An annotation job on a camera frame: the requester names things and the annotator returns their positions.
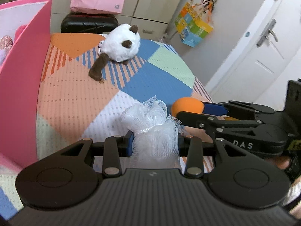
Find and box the orange makeup sponge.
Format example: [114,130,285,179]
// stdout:
[170,97,204,117]

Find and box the white mesh bath pouf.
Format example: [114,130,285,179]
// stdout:
[121,96,181,169]

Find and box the pink floral scrunchie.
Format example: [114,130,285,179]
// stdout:
[0,35,13,50]

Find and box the colourful patchwork tablecloth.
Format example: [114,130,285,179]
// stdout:
[0,33,301,219]

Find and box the colourful hanging paper bag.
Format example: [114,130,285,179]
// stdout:
[174,0,218,47]

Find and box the panda plush toy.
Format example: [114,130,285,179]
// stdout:
[88,24,140,82]

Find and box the beige wardrobe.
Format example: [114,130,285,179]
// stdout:
[50,0,180,40]

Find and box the black suitcase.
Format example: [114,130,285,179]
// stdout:
[61,12,118,34]

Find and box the purple plush toy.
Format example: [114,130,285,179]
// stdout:
[0,49,7,65]

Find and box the pink cardboard storage box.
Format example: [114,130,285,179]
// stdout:
[1,0,52,172]

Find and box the white door with handle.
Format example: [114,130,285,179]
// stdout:
[211,0,300,103]

